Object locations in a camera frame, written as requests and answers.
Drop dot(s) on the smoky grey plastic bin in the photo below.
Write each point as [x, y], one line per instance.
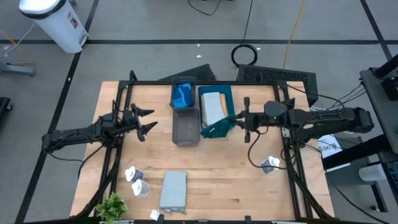
[174, 80]
[186, 129]

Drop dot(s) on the black caster base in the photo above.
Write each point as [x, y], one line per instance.
[4, 104]

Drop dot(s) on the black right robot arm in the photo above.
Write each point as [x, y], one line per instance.
[326, 119]

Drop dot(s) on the small green potted plant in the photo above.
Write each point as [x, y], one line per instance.
[110, 208]

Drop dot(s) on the dark grey desk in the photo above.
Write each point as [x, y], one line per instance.
[379, 102]

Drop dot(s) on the black flat panel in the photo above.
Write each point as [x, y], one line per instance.
[199, 73]

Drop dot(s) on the white printed paper sheet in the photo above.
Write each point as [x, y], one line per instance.
[329, 147]

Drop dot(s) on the black stand legs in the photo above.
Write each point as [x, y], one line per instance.
[354, 152]

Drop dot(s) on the orange towel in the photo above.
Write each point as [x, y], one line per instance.
[225, 104]

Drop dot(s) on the dark green towel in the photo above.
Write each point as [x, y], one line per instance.
[217, 130]

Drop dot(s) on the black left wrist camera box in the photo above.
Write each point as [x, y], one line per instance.
[107, 119]

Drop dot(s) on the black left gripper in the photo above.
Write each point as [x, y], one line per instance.
[129, 123]

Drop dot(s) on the white waffle weave towel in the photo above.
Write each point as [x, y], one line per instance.
[173, 191]

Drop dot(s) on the black aluminium table frame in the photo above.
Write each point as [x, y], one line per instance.
[149, 82]

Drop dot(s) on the grey stand foot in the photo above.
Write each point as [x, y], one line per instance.
[18, 69]

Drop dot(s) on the white plastic polish bottle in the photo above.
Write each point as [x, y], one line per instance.
[135, 174]
[269, 165]
[140, 188]

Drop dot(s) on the grey towel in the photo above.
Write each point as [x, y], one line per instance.
[213, 107]

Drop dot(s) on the white trash can black rim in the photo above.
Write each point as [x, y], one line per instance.
[59, 28]

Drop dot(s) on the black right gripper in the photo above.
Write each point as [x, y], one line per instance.
[258, 121]

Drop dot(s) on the clear plastic roll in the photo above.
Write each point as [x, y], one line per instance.
[371, 172]

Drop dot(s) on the white paper tag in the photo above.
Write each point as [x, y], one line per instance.
[155, 215]

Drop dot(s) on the blue plastic bin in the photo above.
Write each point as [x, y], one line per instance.
[231, 99]

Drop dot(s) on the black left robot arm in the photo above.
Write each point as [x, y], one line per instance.
[77, 133]

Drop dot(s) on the black perforated panel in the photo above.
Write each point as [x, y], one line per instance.
[273, 74]

